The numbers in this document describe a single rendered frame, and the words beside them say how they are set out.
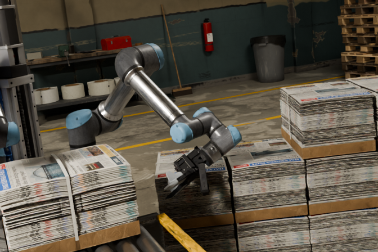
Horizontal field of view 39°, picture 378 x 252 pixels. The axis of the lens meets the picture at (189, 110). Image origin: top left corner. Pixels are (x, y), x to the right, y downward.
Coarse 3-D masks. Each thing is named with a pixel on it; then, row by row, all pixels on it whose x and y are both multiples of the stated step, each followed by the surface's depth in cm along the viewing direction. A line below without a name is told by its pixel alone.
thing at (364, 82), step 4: (364, 76) 238; (368, 76) 237; (372, 76) 236; (376, 76) 235; (348, 80) 233; (352, 80) 230; (356, 80) 230; (360, 80) 229; (364, 80) 228; (368, 80) 227; (372, 80) 226; (376, 80) 225; (356, 84) 224; (360, 84) 221; (364, 84) 220; (368, 84) 219; (372, 84) 218; (376, 84) 217; (368, 88) 210; (372, 88) 208; (376, 88) 207; (376, 92) 202
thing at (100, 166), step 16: (80, 160) 165; (96, 160) 163; (112, 160) 161; (80, 176) 152; (96, 176) 153; (112, 176) 156; (128, 176) 157; (96, 192) 154; (112, 192) 156; (128, 192) 158; (96, 208) 155; (112, 208) 158; (128, 208) 159; (96, 224) 156; (112, 224) 158
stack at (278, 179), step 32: (160, 160) 228; (224, 160) 240; (256, 160) 213; (288, 160) 209; (320, 160) 207; (352, 160) 208; (160, 192) 207; (192, 192) 208; (224, 192) 208; (256, 192) 209; (288, 192) 209; (320, 192) 210; (352, 192) 210; (224, 224) 213; (256, 224) 211; (288, 224) 212; (320, 224) 212; (352, 224) 212
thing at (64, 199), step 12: (48, 156) 175; (60, 156) 173; (60, 168) 159; (72, 168) 158; (60, 180) 150; (72, 180) 151; (60, 192) 150; (72, 192) 152; (60, 204) 151; (72, 228) 154; (84, 228) 155
